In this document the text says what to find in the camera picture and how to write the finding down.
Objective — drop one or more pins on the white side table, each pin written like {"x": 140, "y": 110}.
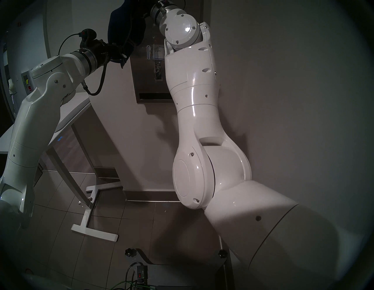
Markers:
{"x": 76, "y": 108}

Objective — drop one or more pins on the stainless steel wall dispenser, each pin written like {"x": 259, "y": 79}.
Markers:
{"x": 146, "y": 84}

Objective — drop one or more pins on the white wall cabinet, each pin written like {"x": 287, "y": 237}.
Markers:
{"x": 27, "y": 83}

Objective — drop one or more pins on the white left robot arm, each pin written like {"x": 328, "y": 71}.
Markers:
{"x": 32, "y": 125}

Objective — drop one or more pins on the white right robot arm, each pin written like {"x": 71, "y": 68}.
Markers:
{"x": 195, "y": 87}

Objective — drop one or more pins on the white rectangular dispenser label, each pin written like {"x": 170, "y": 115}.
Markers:
{"x": 159, "y": 52}

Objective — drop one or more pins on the dark blue cloth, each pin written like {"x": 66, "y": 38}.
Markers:
{"x": 125, "y": 29}

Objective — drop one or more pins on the black star knob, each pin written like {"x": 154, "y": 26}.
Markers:
{"x": 222, "y": 254}
{"x": 130, "y": 253}

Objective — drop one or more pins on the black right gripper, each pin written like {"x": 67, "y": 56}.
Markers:
{"x": 144, "y": 8}

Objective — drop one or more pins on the black box with red light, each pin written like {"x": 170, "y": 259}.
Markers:
{"x": 142, "y": 272}

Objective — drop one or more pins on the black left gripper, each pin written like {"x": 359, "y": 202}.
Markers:
{"x": 108, "y": 52}

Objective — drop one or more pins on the dark metal robot base platform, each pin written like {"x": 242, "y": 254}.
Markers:
{"x": 181, "y": 276}

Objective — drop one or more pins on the metal dispenser lever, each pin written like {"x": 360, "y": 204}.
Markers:
{"x": 158, "y": 71}

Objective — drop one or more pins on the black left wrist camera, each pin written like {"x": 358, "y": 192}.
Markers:
{"x": 87, "y": 36}

